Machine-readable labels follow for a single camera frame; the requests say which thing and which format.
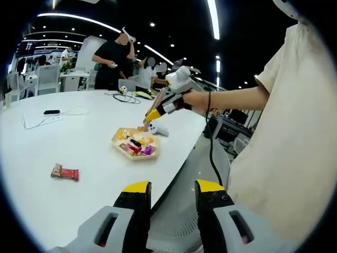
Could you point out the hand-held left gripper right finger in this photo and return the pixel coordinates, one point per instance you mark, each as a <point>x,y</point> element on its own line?
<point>210,210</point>

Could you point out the operator in beige shirt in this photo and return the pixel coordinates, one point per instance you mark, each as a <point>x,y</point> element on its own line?
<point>289,131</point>

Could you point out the wide curved ceiling light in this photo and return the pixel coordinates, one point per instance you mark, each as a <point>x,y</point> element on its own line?
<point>213,21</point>

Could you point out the orange food candy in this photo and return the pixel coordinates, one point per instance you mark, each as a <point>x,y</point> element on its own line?
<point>143,128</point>

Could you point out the pink food tongs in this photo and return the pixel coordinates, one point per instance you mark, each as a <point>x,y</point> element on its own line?
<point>159,98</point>

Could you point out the white handheld controller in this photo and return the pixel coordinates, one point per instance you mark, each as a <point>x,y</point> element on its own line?
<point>158,129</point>

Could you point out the yellow cloth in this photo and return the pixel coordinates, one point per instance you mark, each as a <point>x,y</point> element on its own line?
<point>144,95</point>

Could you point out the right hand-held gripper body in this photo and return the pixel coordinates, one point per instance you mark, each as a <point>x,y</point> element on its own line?
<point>180,79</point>

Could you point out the black food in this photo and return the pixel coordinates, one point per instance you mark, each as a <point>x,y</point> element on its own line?
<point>134,143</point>

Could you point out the red food packet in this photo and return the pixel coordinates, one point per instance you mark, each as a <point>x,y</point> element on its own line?
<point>65,172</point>

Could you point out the potted green plant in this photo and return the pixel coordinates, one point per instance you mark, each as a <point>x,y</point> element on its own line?
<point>66,67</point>

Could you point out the person's right hand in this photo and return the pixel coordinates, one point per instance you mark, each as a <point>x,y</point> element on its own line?
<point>196,100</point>

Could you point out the cream hexagonal container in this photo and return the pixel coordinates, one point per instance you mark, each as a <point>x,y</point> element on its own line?
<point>142,158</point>

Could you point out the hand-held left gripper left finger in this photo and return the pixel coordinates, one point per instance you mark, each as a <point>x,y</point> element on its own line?
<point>134,210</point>

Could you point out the dark wall display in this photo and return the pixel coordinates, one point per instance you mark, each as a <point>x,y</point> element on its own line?
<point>27,46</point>

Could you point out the white headset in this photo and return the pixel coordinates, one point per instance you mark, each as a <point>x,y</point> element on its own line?
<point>287,8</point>

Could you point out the white office chair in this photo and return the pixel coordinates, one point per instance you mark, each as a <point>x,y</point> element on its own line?
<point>92,79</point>
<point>47,79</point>

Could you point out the black oblong device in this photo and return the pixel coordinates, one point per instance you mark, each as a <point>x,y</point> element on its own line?
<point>51,112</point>

